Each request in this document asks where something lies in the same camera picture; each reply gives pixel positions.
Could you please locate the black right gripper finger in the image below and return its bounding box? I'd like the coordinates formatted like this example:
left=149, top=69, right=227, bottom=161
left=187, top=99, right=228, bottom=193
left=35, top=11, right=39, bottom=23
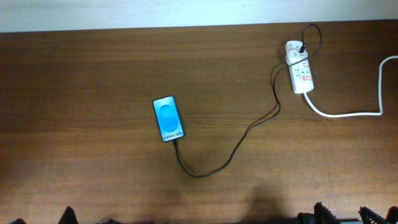
left=314, top=202, right=340, bottom=224
left=359, top=207, right=387, bottom=224

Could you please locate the black charger cable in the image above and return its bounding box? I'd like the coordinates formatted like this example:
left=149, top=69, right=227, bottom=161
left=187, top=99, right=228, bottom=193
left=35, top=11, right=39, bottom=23
left=172, top=24, right=323, bottom=179

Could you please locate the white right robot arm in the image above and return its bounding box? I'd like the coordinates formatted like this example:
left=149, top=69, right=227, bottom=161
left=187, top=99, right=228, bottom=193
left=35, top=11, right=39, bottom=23
left=295, top=202, right=397, bottom=224

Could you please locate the white charger plug adapter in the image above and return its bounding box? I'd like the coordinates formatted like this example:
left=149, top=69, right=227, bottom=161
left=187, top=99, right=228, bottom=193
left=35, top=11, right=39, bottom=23
left=286, top=47, right=308, bottom=65

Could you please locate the white power strip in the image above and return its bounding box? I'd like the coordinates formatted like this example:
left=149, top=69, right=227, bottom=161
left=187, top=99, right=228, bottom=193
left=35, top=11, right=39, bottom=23
left=285, top=40, right=314, bottom=94

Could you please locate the white power strip cord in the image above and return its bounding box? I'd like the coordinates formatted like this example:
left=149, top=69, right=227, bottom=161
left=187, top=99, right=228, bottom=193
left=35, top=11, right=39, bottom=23
left=303, top=55, right=398, bottom=118

